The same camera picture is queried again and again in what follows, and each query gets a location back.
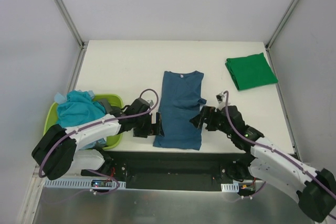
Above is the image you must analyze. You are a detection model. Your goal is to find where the dark blue t shirt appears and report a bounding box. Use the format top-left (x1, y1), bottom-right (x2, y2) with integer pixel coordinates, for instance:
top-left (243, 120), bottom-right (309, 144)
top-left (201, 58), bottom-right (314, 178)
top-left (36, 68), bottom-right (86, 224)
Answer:
top-left (153, 71), bottom-right (206, 151)

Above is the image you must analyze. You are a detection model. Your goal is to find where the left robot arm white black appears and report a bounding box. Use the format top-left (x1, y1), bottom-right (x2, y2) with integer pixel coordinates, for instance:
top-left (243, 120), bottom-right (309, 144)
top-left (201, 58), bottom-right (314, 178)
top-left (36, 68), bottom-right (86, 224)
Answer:
top-left (31, 97), bottom-right (159, 180)

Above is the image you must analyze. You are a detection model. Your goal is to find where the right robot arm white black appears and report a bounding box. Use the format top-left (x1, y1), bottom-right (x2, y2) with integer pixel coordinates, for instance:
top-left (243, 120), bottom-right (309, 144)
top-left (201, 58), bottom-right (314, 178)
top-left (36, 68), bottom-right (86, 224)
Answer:
top-left (190, 105), bottom-right (335, 223)

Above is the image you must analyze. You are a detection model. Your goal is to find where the lime green plastic basket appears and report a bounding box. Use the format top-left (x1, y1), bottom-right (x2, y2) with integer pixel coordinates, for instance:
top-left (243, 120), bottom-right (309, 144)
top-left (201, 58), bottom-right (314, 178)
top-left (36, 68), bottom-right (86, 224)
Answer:
top-left (43, 93), bottom-right (127, 154)

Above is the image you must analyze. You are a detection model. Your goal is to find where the dark grey t shirt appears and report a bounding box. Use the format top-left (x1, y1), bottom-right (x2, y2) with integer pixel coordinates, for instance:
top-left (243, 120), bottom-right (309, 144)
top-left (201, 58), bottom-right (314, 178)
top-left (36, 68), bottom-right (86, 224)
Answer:
top-left (97, 98), bottom-right (113, 114)

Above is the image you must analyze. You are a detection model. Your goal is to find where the folded green t shirt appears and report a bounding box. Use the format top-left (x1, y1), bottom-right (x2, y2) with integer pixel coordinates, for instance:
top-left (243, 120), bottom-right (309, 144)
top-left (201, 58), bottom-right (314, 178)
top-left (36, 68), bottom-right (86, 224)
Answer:
top-left (225, 53), bottom-right (278, 91)

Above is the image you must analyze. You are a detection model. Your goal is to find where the turquoise t shirt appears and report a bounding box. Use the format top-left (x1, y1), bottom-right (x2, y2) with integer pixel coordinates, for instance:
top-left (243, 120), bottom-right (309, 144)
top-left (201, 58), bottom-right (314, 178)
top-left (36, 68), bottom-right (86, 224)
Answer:
top-left (56, 90), bottom-right (111, 151)

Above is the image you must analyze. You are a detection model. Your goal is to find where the light blue t shirt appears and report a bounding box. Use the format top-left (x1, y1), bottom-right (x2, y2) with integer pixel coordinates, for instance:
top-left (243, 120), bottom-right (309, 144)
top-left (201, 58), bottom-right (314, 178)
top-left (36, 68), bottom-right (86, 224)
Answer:
top-left (54, 92), bottom-right (67, 104)

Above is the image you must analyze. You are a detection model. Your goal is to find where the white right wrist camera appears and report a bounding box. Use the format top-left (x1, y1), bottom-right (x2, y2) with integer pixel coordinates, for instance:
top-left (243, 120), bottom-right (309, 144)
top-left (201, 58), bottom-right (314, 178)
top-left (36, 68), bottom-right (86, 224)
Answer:
top-left (216, 91), bottom-right (226, 110)

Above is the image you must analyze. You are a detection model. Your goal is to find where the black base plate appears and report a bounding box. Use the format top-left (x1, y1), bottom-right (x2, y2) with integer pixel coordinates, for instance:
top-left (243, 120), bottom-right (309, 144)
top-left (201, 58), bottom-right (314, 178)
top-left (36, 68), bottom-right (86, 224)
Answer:
top-left (97, 152), bottom-right (254, 191)

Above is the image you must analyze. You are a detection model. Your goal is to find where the right white cable duct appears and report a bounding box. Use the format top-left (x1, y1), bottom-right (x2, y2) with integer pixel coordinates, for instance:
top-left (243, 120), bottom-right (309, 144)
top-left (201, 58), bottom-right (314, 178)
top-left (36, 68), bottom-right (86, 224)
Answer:
top-left (220, 183), bottom-right (239, 193)

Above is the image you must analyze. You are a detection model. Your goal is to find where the white cable duct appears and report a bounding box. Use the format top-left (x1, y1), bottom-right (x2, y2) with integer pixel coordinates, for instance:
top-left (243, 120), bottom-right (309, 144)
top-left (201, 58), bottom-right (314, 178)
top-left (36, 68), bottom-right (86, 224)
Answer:
top-left (220, 183), bottom-right (239, 193)
top-left (44, 178), bottom-right (126, 190)

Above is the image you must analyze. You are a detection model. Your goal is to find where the left aluminium frame post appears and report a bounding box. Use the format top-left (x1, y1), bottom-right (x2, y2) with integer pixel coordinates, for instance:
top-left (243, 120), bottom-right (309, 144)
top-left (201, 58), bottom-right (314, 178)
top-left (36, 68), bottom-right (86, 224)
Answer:
top-left (39, 0), bottom-right (88, 49)

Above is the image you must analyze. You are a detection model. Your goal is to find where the aluminium frame post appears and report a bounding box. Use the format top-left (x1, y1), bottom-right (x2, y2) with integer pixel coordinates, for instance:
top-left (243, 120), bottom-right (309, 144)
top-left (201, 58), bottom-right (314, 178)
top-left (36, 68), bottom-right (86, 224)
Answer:
top-left (39, 0), bottom-right (88, 49)
top-left (265, 0), bottom-right (319, 49)

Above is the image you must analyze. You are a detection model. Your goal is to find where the left white cable duct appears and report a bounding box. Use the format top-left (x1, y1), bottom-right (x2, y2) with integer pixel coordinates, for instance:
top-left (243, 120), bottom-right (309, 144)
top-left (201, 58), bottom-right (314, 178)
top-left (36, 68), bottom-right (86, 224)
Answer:
top-left (44, 178), bottom-right (126, 190)

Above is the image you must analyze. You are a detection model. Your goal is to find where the right aluminium frame post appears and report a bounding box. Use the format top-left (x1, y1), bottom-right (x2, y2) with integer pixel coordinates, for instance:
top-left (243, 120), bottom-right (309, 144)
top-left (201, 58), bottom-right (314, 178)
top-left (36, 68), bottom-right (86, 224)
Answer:
top-left (265, 0), bottom-right (319, 49)

